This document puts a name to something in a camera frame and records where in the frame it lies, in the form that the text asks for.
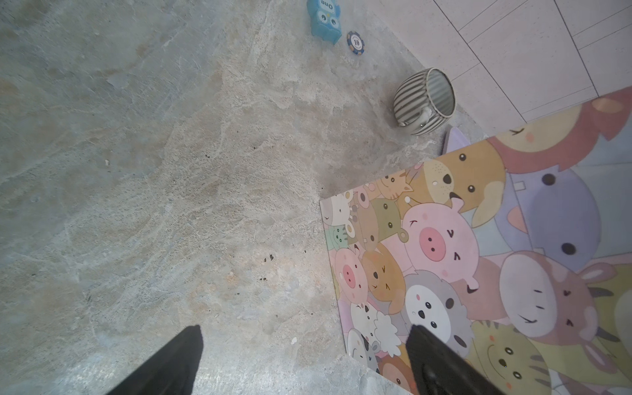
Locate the cartoon animal paper bag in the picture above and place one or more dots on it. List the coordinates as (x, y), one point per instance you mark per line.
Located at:
(514, 252)

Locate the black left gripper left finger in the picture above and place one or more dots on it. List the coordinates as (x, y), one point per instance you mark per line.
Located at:
(171, 370)

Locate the blue poker chip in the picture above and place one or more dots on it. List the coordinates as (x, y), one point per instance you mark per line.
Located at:
(355, 43)

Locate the striped ceramic mug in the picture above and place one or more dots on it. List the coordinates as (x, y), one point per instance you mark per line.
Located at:
(424, 102)

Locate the blue owl toy block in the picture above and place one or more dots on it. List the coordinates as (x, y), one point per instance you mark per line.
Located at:
(324, 19)

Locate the lilac cutting board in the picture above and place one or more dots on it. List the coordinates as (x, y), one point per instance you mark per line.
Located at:
(454, 140)

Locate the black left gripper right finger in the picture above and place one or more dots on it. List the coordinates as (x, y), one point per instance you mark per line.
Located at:
(439, 370)

